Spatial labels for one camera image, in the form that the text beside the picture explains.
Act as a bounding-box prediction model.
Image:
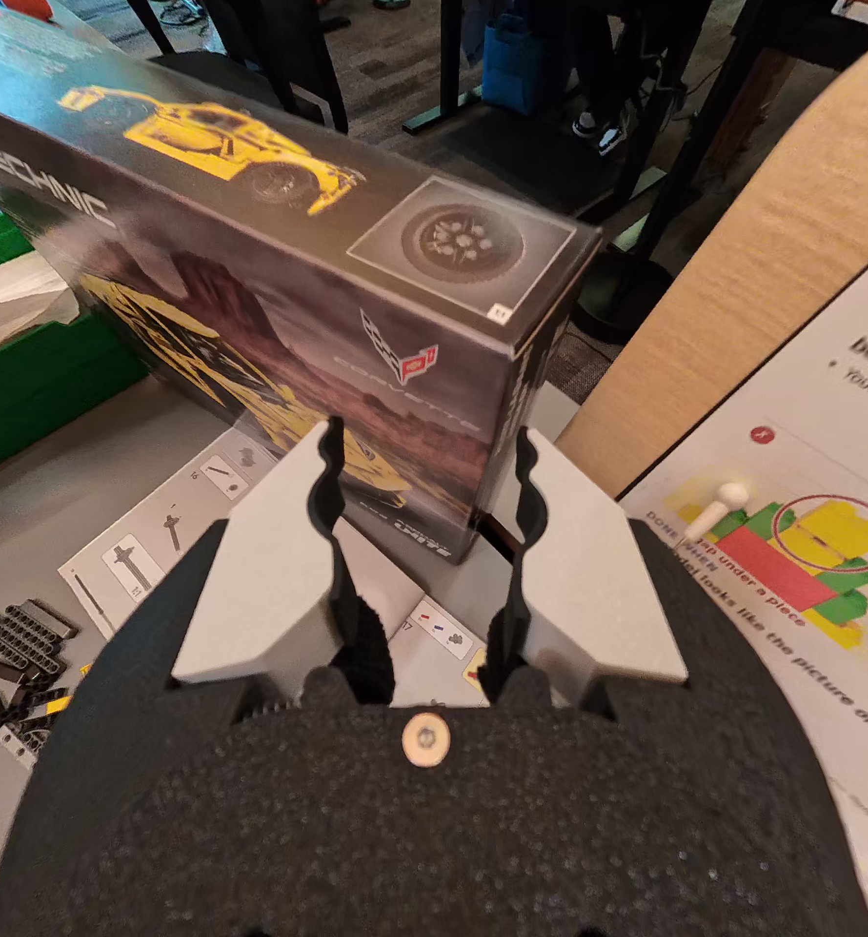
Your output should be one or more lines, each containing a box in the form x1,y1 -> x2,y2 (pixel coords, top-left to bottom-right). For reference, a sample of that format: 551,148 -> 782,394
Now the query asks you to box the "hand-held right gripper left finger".
170,417 -> 363,704

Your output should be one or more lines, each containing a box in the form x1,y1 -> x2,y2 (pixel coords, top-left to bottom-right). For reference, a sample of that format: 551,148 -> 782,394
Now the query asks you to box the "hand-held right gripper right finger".
478,426 -> 691,707

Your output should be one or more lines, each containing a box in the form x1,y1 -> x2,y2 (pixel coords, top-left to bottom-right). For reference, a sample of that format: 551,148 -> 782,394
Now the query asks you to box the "lego instruction booklet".
57,425 -> 508,707

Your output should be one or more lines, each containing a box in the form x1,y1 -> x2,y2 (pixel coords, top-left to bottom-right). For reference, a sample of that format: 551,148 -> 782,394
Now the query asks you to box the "pile of lego pieces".
0,596 -> 94,770

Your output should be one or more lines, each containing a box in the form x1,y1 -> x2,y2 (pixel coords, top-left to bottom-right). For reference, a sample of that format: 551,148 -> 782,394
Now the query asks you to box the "yellow car lego box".
0,0 -> 603,565

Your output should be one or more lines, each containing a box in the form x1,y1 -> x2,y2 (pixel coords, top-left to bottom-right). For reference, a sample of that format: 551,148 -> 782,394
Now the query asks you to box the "printed instruction sheet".
617,234 -> 868,931

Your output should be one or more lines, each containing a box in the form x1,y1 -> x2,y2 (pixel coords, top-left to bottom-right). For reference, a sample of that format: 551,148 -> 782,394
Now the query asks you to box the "black round table base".
575,251 -> 675,346

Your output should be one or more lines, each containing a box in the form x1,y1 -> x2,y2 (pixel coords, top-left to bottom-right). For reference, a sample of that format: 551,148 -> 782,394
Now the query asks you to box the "green plastic bin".
0,208 -> 149,484

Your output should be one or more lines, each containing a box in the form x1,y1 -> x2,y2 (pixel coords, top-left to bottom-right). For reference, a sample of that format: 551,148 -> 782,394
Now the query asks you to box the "light wooden side table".
554,29 -> 868,506

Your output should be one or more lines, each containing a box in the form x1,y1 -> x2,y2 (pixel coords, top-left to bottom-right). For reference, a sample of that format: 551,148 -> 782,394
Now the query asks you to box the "blue bag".
480,11 -> 552,118

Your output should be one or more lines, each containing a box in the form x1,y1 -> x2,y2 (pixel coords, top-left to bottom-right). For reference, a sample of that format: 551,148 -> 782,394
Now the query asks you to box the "black desk frame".
403,0 -> 482,138

